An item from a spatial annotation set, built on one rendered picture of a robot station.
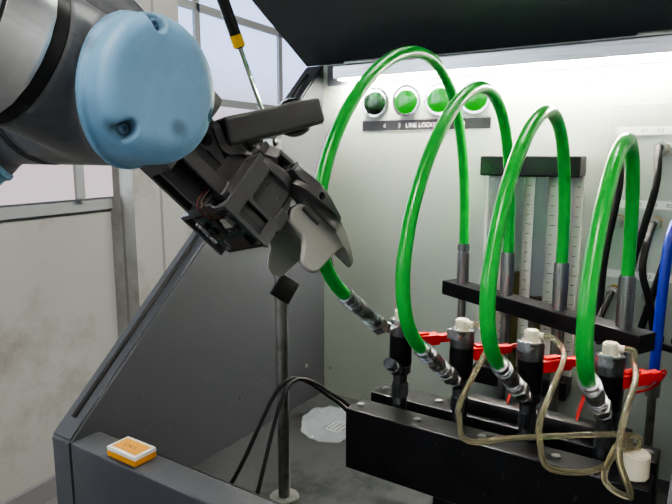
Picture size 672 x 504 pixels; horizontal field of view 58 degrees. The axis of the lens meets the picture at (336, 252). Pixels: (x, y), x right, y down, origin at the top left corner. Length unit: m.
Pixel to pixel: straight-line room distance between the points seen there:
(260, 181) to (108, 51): 0.24
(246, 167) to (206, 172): 0.03
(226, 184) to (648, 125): 0.61
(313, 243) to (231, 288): 0.42
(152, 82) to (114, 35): 0.03
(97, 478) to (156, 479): 0.11
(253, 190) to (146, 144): 0.21
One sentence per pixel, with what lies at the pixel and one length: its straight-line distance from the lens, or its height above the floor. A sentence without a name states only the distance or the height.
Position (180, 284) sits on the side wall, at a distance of 0.88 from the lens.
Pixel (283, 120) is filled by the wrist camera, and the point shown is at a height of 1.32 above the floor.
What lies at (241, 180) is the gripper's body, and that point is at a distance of 0.50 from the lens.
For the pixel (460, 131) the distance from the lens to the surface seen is 0.88.
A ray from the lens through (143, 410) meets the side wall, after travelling 0.88.
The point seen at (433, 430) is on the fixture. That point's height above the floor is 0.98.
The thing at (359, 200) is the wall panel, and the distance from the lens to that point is 1.09.
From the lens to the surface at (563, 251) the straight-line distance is 0.79.
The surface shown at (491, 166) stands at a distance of 0.94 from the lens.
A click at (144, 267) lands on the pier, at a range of 2.57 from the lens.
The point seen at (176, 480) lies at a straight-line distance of 0.71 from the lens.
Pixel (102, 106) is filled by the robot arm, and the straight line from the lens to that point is 0.30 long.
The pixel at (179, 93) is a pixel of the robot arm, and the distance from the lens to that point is 0.32.
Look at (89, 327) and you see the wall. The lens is 2.60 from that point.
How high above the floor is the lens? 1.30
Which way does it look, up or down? 9 degrees down
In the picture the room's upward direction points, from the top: straight up
